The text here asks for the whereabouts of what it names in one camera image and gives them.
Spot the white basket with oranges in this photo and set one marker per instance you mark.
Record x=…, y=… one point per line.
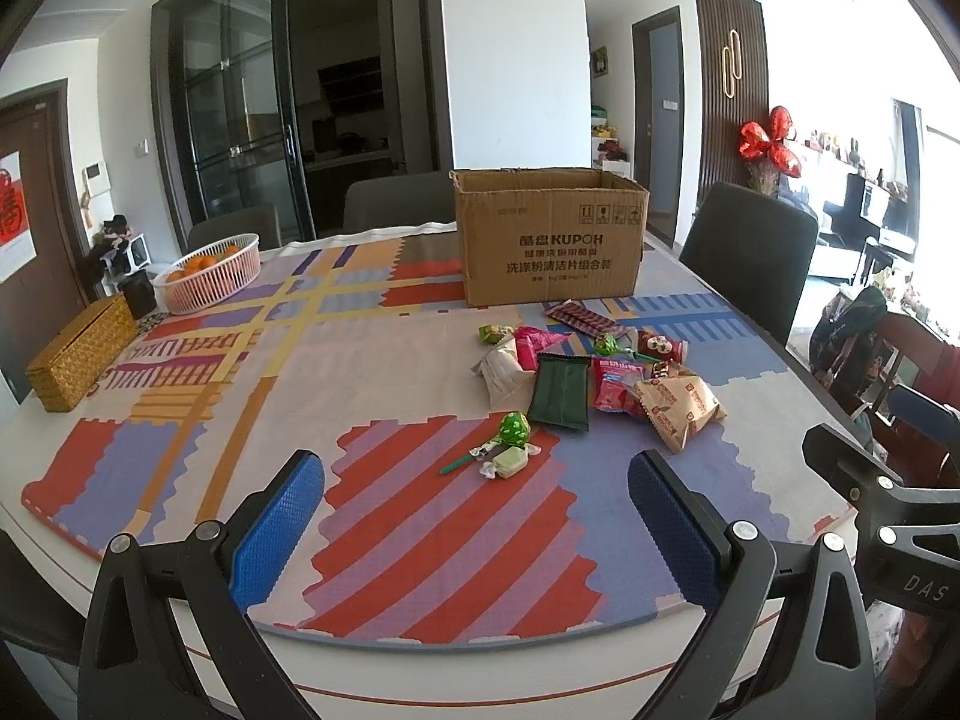
x=209, y=275

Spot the dark green snack packet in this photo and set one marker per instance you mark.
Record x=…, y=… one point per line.
x=561, y=390

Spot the colourful patterned table mat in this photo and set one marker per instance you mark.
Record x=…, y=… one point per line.
x=366, y=354

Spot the maroon striped snack packet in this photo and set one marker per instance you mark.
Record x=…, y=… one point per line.
x=576, y=315

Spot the brown cardboard box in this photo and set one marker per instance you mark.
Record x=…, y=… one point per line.
x=542, y=235

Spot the orange patterned snack bag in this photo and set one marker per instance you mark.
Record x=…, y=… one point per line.
x=678, y=407

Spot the light green candy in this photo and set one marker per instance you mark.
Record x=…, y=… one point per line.
x=505, y=461

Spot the green lollipop among snacks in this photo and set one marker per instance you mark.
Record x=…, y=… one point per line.
x=629, y=347

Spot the red balloon decoration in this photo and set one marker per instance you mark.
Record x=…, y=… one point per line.
x=757, y=141

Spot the white beige snack packet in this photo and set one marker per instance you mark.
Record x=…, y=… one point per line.
x=510, y=387

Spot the red paper door decoration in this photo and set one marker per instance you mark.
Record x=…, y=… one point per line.
x=17, y=247

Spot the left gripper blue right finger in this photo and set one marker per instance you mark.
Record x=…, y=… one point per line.
x=690, y=541

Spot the green lollipop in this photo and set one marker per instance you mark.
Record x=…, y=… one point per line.
x=514, y=429

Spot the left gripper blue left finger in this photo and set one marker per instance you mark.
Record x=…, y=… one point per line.
x=266, y=528

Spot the red transparent snack bag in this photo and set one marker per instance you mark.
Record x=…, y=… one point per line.
x=614, y=386

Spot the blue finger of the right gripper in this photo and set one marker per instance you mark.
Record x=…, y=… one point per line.
x=921, y=412

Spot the pink snack packet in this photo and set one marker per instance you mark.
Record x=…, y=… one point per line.
x=531, y=341

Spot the dark chair far left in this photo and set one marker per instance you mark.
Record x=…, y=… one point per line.
x=260, y=219

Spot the small yellow-green candy packet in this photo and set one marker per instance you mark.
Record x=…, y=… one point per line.
x=494, y=334

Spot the red cartoon snack packet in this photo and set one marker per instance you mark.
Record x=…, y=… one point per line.
x=658, y=346

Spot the dark chair right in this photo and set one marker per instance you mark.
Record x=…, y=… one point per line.
x=754, y=250

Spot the green floral cloth bag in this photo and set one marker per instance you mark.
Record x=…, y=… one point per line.
x=841, y=348

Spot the dark chair behind box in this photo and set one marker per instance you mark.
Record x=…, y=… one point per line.
x=407, y=200

